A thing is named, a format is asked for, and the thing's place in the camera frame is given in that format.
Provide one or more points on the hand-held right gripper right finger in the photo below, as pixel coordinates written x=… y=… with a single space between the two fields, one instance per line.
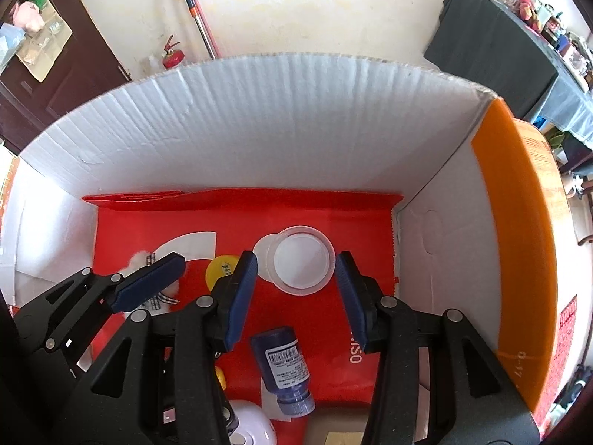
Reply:
x=352 y=301

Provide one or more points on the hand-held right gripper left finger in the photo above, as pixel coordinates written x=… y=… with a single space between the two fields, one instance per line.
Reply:
x=241 y=296

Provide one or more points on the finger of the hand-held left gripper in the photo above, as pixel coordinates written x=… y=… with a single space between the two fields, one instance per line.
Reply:
x=148 y=282

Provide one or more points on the white plush bunny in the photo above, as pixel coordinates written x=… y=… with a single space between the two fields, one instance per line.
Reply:
x=136 y=260

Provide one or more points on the yellow bottle cap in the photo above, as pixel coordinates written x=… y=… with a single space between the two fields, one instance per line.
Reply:
x=217 y=271

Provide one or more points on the clear plastic lid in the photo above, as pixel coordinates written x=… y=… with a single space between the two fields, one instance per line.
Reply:
x=301 y=259

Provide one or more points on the dark blue bottle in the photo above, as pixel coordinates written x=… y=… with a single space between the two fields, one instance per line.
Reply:
x=280 y=361

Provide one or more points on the yellow doll figure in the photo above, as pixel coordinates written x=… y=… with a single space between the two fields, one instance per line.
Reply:
x=220 y=378

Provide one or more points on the white pink round device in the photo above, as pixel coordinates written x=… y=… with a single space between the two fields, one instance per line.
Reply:
x=252 y=429

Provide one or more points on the brown rounded case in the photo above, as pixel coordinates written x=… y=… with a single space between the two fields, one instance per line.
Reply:
x=333 y=433

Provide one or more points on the orange cardboard box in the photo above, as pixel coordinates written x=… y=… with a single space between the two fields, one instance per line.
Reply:
x=278 y=125

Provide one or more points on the dark brown door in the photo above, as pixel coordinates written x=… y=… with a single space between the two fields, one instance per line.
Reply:
x=83 y=69

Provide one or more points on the red fire extinguisher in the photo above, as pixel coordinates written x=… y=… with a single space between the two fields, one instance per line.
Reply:
x=172 y=59

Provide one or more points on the clear plastic bag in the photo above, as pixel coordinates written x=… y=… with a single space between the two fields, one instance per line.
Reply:
x=9 y=44

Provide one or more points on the side table with dark cloth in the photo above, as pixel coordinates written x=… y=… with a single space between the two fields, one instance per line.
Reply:
x=500 y=55

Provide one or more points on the pink plush toy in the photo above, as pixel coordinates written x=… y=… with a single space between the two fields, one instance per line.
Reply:
x=28 y=16

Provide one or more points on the cluster of bottles and cosmetics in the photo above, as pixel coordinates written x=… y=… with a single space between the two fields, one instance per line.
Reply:
x=546 y=23

